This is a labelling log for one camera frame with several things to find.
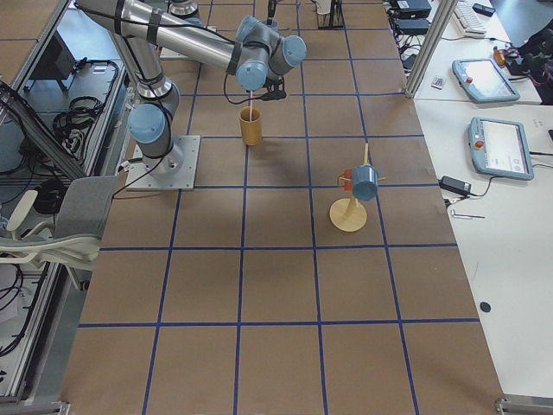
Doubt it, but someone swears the black wire mug rack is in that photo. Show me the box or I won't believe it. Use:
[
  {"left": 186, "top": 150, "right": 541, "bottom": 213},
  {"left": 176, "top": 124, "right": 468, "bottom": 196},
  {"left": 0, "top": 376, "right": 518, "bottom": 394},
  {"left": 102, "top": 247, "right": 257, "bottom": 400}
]
[{"left": 316, "top": 0, "right": 345, "bottom": 29}]

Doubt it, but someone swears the wooden mug tree stand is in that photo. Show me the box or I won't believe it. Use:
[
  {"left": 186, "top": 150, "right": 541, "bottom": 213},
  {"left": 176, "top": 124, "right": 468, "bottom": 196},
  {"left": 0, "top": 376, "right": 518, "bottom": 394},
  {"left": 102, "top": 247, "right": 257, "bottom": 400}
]
[{"left": 329, "top": 143, "right": 385, "bottom": 233}]

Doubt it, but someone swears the white keyboard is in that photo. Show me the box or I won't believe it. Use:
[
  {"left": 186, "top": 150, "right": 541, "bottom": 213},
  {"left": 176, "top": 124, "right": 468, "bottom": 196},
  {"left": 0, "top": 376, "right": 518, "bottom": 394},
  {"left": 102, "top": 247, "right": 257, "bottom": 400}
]
[{"left": 452, "top": 1, "right": 486, "bottom": 38}]

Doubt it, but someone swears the orange mug on stand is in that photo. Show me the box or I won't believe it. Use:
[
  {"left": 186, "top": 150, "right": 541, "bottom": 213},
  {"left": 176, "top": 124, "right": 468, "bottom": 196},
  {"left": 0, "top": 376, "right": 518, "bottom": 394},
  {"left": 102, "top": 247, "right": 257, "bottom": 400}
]
[{"left": 337, "top": 169, "right": 353, "bottom": 192}]

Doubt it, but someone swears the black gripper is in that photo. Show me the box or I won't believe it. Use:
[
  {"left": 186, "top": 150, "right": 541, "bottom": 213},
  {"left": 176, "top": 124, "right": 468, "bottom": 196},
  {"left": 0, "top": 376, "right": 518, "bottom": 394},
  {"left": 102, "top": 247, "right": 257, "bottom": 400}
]
[{"left": 258, "top": 77, "right": 287, "bottom": 101}]

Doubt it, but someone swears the black power adapter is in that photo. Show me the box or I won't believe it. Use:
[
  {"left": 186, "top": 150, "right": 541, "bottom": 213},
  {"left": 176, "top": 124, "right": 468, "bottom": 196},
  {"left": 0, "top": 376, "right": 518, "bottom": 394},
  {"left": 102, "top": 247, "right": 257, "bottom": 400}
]
[{"left": 438, "top": 176, "right": 472, "bottom": 196}]

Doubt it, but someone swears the blue mug on stand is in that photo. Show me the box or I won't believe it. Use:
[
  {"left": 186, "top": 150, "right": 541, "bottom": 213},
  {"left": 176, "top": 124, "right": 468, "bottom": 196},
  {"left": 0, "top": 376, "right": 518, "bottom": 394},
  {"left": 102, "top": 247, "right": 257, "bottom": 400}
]
[{"left": 351, "top": 164, "right": 378, "bottom": 201}]

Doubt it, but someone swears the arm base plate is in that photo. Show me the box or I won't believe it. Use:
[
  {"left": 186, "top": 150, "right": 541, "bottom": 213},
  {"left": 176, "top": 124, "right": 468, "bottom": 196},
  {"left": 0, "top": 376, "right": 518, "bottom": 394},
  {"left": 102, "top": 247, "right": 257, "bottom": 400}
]
[{"left": 125, "top": 135, "right": 200, "bottom": 191}]

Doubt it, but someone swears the bamboo chopstick holder cup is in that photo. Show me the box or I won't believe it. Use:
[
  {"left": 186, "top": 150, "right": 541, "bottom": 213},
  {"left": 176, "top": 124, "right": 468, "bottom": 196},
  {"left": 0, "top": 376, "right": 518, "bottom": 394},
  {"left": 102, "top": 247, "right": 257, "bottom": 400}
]
[{"left": 239, "top": 107, "right": 263, "bottom": 146}]

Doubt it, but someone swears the teach pendant tablet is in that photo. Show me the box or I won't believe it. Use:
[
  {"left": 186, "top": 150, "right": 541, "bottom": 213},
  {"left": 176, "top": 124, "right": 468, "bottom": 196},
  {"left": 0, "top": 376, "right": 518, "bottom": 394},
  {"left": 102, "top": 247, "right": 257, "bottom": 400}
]
[
  {"left": 468, "top": 117, "right": 534, "bottom": 181},
  {"left": 452, "top": 59, "right": 520, "bottom": 103}
]

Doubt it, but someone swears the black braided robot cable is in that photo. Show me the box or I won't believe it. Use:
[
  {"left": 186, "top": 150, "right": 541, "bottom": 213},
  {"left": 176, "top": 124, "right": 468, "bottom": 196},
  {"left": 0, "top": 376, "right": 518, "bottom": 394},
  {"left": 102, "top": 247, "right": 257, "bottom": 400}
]
[{"left": 223, "top": 73, "right": 260, "bottom": 105}]

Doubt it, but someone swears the aluminium frame post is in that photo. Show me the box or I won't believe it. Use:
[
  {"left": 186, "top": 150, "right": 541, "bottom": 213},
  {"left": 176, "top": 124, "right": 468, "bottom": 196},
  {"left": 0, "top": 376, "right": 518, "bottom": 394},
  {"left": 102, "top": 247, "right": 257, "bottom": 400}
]
[{"left": 404, "top": 0, "right": 457, "bottom": 99}]

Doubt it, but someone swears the white mug on rack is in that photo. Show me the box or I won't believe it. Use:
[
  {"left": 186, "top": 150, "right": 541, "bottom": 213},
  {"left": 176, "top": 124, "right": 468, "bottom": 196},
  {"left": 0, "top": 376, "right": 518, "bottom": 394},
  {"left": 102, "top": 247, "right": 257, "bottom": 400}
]
[{"left": 313, "top": 0, "right": 332, "bottom": 16}]

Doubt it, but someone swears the allen key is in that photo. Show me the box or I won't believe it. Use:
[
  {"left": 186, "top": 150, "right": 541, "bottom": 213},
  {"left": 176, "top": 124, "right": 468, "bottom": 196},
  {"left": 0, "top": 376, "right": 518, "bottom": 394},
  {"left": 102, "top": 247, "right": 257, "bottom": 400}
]
[{"left": 450, "top": 209, "right": 486, "bottom": 220}]

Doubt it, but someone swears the grey office chair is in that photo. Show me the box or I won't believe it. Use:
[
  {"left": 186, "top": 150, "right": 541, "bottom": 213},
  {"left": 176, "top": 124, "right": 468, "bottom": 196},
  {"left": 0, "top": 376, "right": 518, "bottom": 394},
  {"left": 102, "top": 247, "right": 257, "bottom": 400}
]
[{"left": 1, "top": 176, "right": 118, "bottom": 291}]

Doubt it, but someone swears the blue-grey plastic cup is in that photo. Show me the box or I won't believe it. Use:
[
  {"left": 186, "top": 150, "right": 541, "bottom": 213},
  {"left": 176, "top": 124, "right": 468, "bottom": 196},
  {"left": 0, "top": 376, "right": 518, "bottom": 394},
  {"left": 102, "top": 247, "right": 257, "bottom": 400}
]
[{"left": 264, "top": 19, "right": 279, "bottom": 31}]

